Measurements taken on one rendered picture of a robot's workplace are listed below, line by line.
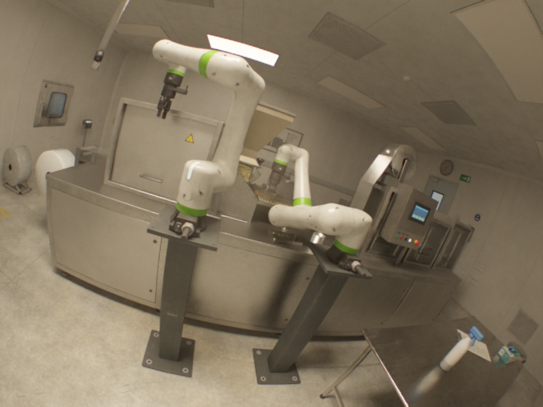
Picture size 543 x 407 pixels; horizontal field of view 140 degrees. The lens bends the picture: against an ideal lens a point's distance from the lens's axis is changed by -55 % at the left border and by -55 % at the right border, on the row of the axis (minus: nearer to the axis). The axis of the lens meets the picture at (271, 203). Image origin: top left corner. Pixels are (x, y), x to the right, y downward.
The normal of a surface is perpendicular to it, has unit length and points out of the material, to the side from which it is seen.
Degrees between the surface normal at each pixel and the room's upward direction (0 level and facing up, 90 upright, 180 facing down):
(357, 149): 90
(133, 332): 0
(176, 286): 90
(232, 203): 90
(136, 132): 90
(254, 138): 114
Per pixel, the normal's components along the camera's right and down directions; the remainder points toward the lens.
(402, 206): -0.94, -0.27
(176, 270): 0.17, 0.30
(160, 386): 0.33, -0.91
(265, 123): 0.00, 0.64
